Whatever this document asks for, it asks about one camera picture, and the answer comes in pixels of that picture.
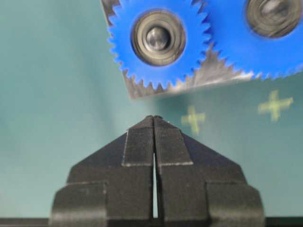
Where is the threaded steel shaft in gear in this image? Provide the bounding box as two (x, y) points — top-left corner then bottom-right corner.
(258, 0), (291, 25)

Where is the yellow cross mark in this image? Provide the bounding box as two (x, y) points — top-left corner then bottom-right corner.
(258, 90), (294, 122)
(181, 106), (205, 135)

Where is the large blue gear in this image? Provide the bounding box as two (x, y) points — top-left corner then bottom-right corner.
(204, 0), (303, 79)

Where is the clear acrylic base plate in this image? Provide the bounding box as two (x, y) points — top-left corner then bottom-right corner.
(101, 0), (253, 99)

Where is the yellow cross mark far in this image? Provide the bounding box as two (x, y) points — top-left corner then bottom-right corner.
(258, 90), (294, 122)

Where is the yellow cross mark near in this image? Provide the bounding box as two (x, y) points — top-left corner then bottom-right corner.
(181, 106), (205, 135)

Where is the threaded steel shaft with collar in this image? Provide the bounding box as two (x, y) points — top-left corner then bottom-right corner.
(145, 26), (170, 52)

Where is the small blue gear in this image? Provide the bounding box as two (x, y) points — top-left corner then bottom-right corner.
(108, 0), (210, 88)

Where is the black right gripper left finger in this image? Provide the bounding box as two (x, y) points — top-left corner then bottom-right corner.
(49, 116), (154, 227)

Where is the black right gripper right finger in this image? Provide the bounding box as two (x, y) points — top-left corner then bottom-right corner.
(154, 116), (265, 227)

